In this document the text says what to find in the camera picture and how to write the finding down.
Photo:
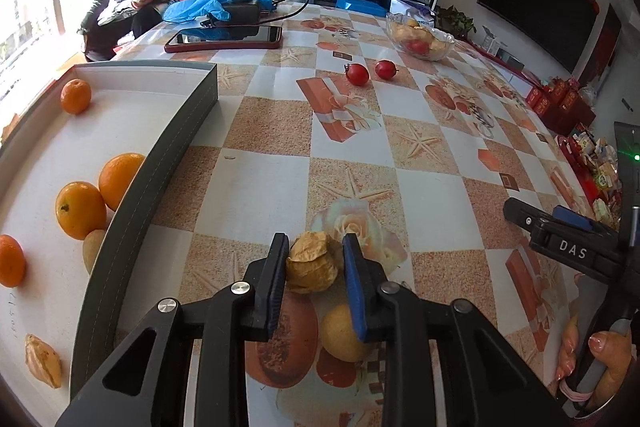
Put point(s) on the green potted plant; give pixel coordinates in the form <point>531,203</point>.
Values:
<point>457,22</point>

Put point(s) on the pile of colourful packets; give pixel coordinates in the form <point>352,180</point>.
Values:
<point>600,177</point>

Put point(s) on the white printed bag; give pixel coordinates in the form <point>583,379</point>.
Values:
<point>407,7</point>

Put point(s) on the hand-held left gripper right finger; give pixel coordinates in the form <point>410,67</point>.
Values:
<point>356,297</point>

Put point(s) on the black power bank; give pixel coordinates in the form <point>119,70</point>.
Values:
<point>240,13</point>

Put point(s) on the orange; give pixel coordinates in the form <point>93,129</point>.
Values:
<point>80,209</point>
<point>76,96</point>
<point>122,179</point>
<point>10,259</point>

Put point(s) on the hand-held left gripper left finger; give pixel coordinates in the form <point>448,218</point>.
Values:
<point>275,289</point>

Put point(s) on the clear glass bowl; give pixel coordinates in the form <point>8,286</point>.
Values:
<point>445,42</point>

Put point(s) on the person's right hand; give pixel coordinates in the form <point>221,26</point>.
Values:
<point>607,349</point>

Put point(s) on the blue plastic bag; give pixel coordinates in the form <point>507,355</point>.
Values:
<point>195,9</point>

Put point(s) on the grey cardboard box lid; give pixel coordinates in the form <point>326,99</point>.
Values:
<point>45,142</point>

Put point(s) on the small yellow citrus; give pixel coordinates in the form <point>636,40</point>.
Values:
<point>411,24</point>

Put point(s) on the phone with red case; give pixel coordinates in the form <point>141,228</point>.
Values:
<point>225,36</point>

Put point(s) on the red gift box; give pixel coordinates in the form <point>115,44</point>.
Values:
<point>572,104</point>
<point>537,99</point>

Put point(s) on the checkered printed tablecloth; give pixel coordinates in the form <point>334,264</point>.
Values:
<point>250,187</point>

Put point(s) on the red tomato in bowl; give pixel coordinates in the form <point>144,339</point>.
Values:
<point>417,46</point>

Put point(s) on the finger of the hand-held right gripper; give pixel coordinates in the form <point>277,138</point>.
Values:
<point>522,213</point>
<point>575,217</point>

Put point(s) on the dry husked physalis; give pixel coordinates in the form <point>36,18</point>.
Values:
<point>312,267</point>
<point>44,362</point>

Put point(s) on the small red tomato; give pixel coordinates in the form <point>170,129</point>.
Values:
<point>358,74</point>
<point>385,69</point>

